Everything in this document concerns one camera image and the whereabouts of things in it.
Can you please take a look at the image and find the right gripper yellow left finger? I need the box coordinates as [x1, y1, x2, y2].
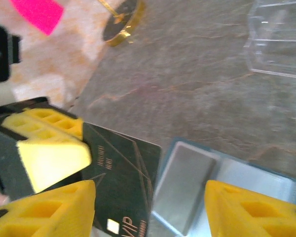
[0, 179, 97, 237]

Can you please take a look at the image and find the black VIP card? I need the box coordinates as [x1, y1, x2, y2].
[81, 122, 162, 237]

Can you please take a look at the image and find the blue leather card holder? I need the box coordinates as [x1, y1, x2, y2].
[149, 136, 296, 237]

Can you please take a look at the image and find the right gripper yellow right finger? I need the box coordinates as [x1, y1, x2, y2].
[204, 179, 296, 237]

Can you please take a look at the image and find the clear acrylic card stand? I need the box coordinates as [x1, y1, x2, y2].
[244, 0, 296, 79]

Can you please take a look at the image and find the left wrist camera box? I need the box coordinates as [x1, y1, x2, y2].
[0, 24, 23, 108]

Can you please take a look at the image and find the large pink egg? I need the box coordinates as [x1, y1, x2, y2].
[11, 0, 65, 37]

